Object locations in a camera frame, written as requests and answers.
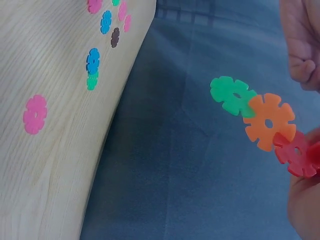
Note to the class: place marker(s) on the person's right hand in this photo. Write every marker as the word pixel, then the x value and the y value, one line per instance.
pixel 306 207

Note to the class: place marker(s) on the person's left hand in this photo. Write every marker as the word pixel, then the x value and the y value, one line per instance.
pixel 303 32

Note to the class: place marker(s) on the person's left fingers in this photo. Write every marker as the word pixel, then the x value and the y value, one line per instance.
pixel 302 70

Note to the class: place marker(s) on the orange plastic snowflake disc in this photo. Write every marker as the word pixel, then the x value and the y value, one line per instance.
pixel 271 120

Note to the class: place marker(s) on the green plastic snowflake disc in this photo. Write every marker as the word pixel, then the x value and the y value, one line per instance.
pixel 228 93
pixel 92 82
pixel 116 2

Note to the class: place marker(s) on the red plastic snowflake disc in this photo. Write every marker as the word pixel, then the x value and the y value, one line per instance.
pixel 292 155

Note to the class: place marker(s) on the person's legs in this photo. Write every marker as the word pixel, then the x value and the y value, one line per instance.
pixel 175 150

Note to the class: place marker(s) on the pink plastic snowflake disc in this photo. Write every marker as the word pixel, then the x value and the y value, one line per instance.
pixel 35 114
pixel 94 5
pixel 122 11
pixel 127 23

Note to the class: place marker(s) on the brown plastic snowflake disc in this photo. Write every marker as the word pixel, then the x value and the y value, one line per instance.
pixel 115 37

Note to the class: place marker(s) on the blue plastic snowflake disc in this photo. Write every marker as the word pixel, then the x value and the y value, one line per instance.
pixel 106 22
pixel 93 61

